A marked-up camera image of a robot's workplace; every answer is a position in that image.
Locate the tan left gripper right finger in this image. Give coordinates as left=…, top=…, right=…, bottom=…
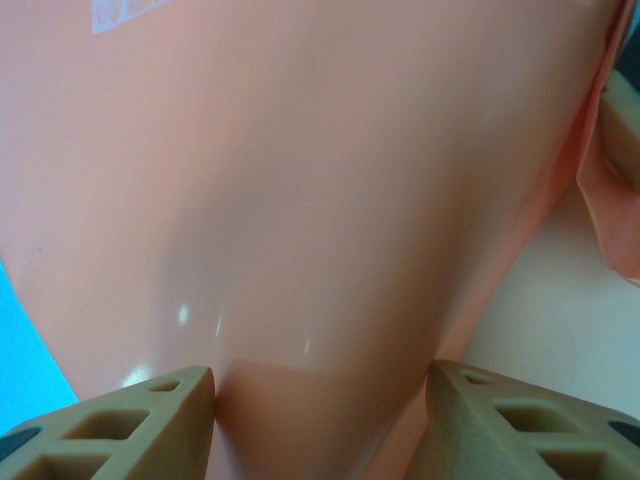
left=409, top=358, right=640, bottom=480

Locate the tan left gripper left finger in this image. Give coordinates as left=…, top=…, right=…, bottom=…
left=0, top=364, right=217, bottom=480

